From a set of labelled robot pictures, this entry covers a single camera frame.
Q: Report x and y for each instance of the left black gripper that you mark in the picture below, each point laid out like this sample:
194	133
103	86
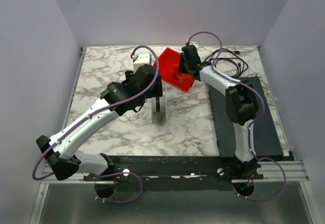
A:
157	91

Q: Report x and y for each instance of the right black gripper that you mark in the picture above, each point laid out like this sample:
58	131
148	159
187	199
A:
183	62

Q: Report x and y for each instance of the white cable spool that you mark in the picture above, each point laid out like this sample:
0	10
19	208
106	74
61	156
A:
159	108

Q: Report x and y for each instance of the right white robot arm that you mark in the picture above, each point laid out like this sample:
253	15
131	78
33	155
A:
241	104

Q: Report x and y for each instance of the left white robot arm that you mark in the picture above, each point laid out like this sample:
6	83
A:
59	150

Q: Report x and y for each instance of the red plastic bin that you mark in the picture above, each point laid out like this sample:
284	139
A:
169	70

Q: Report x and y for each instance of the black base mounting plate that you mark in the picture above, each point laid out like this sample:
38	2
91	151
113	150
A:
175	173

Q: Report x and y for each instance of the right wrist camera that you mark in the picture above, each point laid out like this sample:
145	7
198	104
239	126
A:
192	43

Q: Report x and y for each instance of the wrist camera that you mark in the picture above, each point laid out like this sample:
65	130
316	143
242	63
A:
192	43
140	60

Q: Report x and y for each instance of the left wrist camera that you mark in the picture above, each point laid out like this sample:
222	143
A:
140	60

